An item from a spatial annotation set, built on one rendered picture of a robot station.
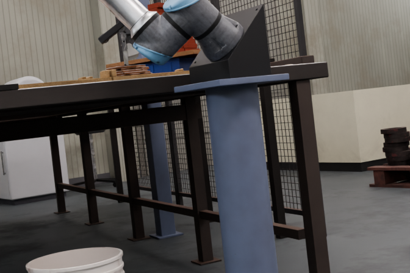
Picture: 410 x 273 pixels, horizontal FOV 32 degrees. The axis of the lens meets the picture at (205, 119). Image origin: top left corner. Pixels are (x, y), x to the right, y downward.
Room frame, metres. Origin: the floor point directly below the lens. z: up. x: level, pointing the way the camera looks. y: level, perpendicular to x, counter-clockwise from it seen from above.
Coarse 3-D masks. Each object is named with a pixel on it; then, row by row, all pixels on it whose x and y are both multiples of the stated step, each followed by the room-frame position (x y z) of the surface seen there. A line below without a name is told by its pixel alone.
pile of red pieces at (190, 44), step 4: (152, 4) 3.39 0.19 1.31; (156, 4) 3.38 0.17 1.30; (160, 4) 3.39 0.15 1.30; (148, 8) 3.41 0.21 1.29; (152, 8) 3.39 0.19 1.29; (156, 8) 3.38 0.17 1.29; (160, 8) 3.41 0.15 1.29; (160, 12) 3.40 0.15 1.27; (188, 40) 3.49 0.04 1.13; (192, 40) 3.52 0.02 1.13; (184, 44) 3.45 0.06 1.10; (188, 44) 3.47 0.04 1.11; (192, 44) 3.50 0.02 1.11; (196, 44) 3.53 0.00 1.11; (184, 48) 3.45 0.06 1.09; (188, 48) 3.47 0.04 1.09; (192, 48) 3.50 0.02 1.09; (196, 48) 3.53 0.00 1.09
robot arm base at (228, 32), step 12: (216, 24) 2.22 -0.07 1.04; (228, 24) 2.24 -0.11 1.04; (204, 36) 2.23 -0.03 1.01; (216, 36) 2.23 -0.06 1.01; (228, 36) 2.23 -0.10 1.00; (240, 36) 2.25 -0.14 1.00; (204, 48) 2.27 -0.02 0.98; (216, 48) 2.25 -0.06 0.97; (228, 48) 2.23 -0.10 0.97; (216, 60) 2.27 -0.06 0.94
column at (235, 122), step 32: (224, 96) 2.23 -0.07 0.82; (256, 96) 2.27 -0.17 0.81; (224, 128) 2.23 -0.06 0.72; (256, 128) 2.25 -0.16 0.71; (224, 160) 2.24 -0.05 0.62; (256, 160) 2.24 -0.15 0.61; (224, 192) 2.25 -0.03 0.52; (256, 192) 2.23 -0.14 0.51; (224, 224) 2.26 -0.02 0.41; (256, 224) 2.23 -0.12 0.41; (224, 256) 2.29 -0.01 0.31; (256, 256) 2.22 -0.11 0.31
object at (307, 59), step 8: (304, 56) 2.80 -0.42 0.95; (312, 56) 2.81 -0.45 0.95; (272, 64) 2.99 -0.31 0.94; (280, 64) 2.93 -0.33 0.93; (288, 64) 2.88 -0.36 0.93; (296, 64) 2.83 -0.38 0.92; (192, 96) 3.75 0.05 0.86; (128, 104) 4.65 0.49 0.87; (136, 104) 4.52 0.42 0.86; (144, 104) 4.49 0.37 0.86; (80, 112) 5.70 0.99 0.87; (88, 112) 5.49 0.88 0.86
